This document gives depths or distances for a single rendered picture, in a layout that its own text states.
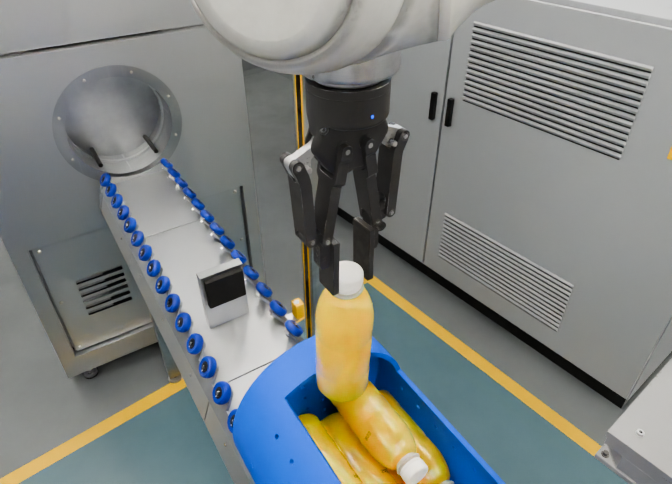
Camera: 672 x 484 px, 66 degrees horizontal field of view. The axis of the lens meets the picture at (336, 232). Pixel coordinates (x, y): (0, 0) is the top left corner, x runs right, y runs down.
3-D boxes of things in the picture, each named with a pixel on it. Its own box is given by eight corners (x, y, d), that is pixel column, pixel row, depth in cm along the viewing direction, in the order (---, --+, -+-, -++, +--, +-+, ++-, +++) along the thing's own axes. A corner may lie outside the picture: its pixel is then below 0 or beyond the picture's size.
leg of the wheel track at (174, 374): (179, 370, 226) (149, 259, 189) (184, 379, 222) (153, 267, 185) (166, 376, 223) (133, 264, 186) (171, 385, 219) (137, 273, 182)
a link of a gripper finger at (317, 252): (330, 228, 52) (304, 237, 51) (330, 267, 55) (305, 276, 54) (322, 221, 53) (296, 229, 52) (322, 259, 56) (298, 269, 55)
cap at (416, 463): (424, 454, 75) (432, 464, 74) (412, 473, 76) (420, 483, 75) (407, 458, 73) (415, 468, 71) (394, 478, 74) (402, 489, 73)
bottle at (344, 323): (342, 414, 67) (346, 315, 55) (305, 380, 70) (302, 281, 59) (378, 381, 71) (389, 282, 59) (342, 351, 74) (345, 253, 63)
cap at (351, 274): (346, 301, 57) (346, 289, 56) (321, 283, 59) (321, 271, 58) (370, 283, 59) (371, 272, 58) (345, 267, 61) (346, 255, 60)
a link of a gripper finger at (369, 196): (339, 128, 50) (351, 122, 50) (356, 215, 57) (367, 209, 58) (362, 143, 47) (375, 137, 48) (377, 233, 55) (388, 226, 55)
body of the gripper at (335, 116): (363, 53, 49) (361, 142, 55) (284, 70, 46) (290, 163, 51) (414, 76, 44) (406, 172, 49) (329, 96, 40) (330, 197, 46)
